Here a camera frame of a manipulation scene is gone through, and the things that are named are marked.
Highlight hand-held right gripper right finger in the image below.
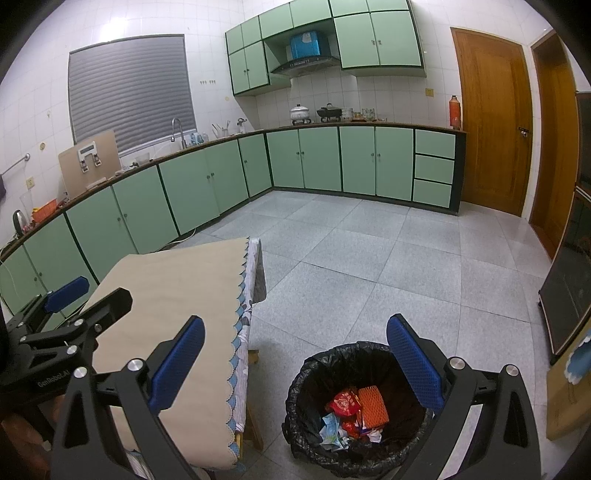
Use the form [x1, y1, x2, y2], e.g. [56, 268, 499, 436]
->
[385, 313, 542, 480]

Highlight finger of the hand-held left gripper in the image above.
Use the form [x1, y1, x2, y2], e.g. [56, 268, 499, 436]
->
[19, 287, 134, 366]
[8, 275, 91, 332]

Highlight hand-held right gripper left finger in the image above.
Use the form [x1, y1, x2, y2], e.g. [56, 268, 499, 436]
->
[50, 315, 209, 480]

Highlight orange mesh pad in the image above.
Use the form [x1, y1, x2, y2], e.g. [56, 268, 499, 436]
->
[358, 385, 390, 428]

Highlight red packet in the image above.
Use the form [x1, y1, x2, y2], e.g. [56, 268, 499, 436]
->
[329, 389, 362, 415]

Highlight red plastic bag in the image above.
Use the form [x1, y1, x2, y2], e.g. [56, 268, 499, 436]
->
[342, 414, 370, 438]

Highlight black trash bin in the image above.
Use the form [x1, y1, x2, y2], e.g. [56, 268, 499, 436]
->
[283, 342, 435, 478]

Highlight person's left hand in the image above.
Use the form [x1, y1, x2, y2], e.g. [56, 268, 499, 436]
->
[0, 412, 54, 446]

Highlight cardboard board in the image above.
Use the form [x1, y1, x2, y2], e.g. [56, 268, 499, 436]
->
[58, 129, 122, 199]

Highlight white device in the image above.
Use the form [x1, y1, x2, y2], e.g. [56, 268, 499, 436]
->
[78, 144, 102, 174]

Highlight cardboard box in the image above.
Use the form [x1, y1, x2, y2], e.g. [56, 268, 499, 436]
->
[546, 332, 591, 441]

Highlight green base cabinets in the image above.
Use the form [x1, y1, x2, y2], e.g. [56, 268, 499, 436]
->
[0, 122, 467, 324]

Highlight black cabinet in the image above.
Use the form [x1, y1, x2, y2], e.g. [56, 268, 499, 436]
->
[538, 90, 591, 365]

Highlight grey window blind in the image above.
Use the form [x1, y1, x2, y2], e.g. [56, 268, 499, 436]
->
[68, 34, 197, 158]

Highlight glass jars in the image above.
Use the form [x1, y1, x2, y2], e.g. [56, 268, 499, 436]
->
[344, 107, 386, 123]

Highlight wooden door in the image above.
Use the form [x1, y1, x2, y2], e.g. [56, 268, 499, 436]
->
[529, 30, 580, 259]
[450, 27, 532, 217]

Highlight range hood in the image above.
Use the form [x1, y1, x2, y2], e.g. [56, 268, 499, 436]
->
[269, 55, 341, 77]

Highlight blue box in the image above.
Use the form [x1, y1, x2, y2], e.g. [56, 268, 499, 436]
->
[290, 30, 324, 61]

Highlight metal towel rail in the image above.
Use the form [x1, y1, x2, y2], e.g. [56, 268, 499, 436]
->
[0, 153, 31, 176]

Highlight green wall cabinets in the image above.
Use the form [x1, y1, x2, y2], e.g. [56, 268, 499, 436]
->
[225, 0, 428, 97]

